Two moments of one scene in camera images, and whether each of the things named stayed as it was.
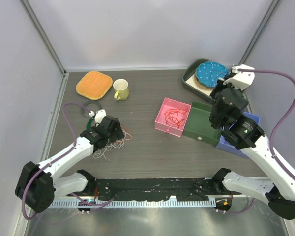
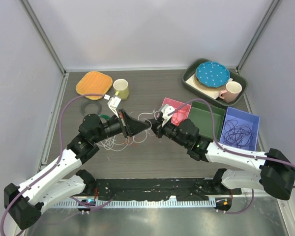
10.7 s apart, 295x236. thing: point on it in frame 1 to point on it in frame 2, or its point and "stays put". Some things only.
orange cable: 175,117 stays put
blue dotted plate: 209,73 stays put
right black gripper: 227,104 to 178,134
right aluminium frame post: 272,9 stays put
